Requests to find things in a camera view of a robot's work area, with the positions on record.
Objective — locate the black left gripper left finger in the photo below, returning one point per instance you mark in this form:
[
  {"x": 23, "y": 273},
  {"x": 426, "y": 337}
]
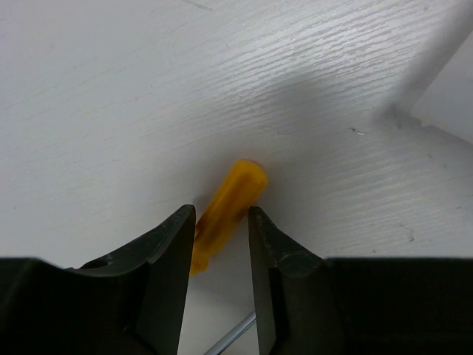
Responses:
[{"x": 129, "y": 301}]

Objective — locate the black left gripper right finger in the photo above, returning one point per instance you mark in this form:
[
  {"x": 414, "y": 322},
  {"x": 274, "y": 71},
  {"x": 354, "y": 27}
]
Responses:
[{"x": 355, "y": 305}]

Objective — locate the yellow screwdriver long shaft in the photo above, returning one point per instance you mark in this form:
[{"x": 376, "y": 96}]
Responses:
[{"x": 220, "y": 260}]

